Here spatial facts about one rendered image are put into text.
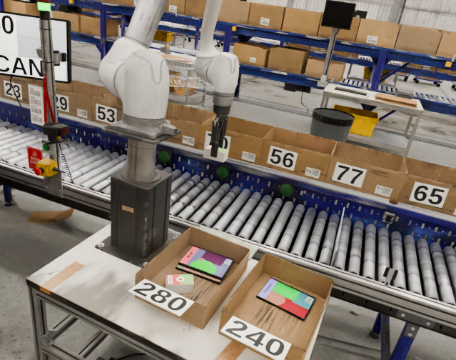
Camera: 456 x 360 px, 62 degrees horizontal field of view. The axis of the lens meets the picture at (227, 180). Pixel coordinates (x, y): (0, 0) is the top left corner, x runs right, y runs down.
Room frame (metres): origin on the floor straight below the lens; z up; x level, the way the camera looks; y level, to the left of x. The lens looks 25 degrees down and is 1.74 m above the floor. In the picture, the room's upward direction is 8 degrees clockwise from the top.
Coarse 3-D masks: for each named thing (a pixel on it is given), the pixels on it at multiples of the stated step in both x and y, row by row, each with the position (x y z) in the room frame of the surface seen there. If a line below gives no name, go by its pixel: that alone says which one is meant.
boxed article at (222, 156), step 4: (204, 148) 1.62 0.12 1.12; (208, 148) 1.62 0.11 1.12; (220, 148) 1.64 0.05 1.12; (204, 152) 1.62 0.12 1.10; (208, 152) 1.61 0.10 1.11; (220, 152) 1.59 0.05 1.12; (224, 152) 1.60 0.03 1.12; (204, 156) 1.61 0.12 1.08; (208, 156) 1.61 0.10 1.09; (220, 156) 1.59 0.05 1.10; (224, 156) 1.59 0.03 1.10; (216, 160) 1.60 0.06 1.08; (220, 160) 1.59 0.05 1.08; (224, 160) 1.60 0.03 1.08
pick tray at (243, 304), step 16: (272, 256) 1.26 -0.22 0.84; (256, 272) 1.20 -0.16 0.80; (272, 272) 1.25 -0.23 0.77; (288, 272) 1.23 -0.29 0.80; (304, 272) 1.20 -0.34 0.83; (240, 288) 1.06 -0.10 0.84; (256, 288) 1.16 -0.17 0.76; (304, 288) 1.20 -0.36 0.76; (320, 288) 1.17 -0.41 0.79; (240, 304) 1.06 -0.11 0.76; (256, 304) 1.07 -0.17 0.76; (320, 304) 1.12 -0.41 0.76; (224, 320) 0.92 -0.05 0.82; (256, 320) 1.00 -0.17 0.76; (272, 320) 1.00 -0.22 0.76; (288, 320) 1.02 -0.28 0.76; (304, 320) 1.03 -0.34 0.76; (288, 336) 0.94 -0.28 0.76; (304, 336) 0.95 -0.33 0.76; (256, 352) 0.87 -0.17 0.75; (288, 352) 0.83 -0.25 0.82; (304, 352) 0.82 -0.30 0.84
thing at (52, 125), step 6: (42, 126) 1.72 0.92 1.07; (48, 126) 1.72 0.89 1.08; (54, 126) 1.71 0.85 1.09; (60, 126) 1.72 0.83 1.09; (66, 126) 1.74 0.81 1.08; (48, 132) 1.71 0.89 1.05; (54, 132) 1.70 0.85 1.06; (60, 132) 1.69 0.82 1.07; (66, 132) 1.73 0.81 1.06; (54, 138) 1.72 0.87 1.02
